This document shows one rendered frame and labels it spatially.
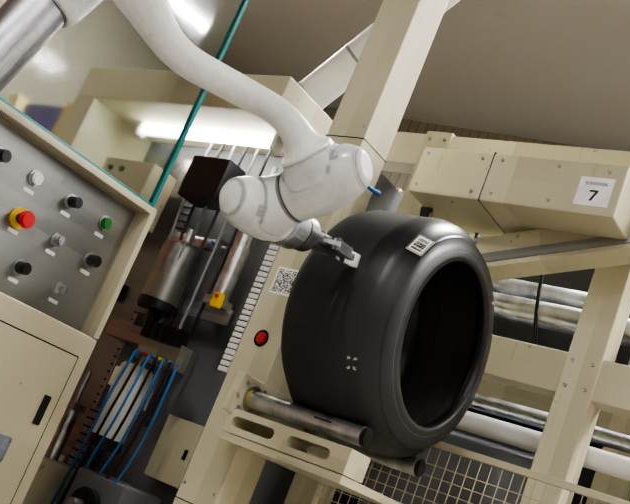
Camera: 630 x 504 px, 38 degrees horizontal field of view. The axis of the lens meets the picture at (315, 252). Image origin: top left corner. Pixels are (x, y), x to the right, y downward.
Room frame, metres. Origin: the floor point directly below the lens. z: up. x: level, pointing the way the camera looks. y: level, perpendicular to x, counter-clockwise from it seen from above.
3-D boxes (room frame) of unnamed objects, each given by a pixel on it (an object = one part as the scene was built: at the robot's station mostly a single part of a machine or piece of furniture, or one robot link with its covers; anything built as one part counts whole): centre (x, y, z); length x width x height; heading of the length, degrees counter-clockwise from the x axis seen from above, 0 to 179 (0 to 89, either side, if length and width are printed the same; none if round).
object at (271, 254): (2.43, 0.09, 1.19); 0.05 x 0.04 x 0.48; 141
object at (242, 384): (2.37, -0.07, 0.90); 0.40 x 0.03 x 0.10; 141
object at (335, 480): (2.25, -0.21, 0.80); 0.37 x 0.36 x 0.02; 141
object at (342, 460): (2.15, -0.12, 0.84); 0.36 x 0.09 x 0.06; 51
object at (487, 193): (2.41, -0.49, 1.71); 0.61 x 0.25 x 0.15; 51
